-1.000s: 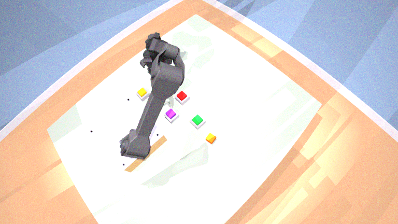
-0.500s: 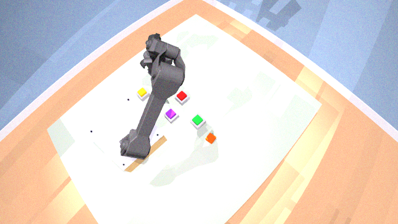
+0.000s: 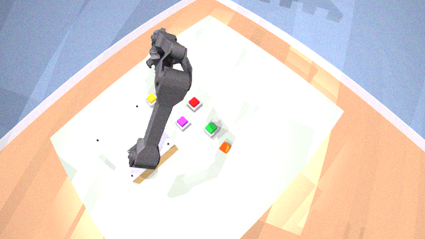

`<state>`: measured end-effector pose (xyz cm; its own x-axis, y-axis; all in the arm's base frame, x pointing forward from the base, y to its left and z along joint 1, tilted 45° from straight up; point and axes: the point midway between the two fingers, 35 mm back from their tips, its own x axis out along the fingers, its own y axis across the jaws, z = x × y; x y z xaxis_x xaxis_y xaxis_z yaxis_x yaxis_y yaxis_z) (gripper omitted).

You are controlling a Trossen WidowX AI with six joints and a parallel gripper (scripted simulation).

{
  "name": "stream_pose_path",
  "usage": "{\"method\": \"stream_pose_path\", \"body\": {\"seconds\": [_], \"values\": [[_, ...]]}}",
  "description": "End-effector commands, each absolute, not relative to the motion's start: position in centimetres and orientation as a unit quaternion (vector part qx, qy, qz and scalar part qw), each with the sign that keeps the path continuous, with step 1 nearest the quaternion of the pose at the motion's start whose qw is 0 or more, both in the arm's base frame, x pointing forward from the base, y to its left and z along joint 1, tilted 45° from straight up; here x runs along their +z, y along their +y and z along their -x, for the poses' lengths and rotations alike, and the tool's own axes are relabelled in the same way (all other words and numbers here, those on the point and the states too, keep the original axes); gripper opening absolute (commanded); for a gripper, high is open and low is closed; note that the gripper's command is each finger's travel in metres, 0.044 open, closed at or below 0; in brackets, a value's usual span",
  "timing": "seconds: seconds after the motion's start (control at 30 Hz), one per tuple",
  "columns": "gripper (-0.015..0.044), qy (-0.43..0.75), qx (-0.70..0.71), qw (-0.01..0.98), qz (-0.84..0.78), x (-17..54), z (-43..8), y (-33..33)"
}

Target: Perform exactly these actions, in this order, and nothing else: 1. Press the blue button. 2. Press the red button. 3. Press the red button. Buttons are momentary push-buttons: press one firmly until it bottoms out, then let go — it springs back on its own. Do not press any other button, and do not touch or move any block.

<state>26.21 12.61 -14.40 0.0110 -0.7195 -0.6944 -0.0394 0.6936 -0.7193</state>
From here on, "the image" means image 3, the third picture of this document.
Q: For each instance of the purple button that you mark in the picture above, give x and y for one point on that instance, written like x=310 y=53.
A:
x=183 y=123

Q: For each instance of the red button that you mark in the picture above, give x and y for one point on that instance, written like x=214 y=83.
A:
x=194 y=104

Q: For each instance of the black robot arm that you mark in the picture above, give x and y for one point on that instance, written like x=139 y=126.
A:
x=171 y=87

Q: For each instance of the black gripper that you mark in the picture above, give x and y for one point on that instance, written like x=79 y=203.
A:
x=149 y=63

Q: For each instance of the yellow button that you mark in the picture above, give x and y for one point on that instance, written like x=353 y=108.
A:
x=151 y=99

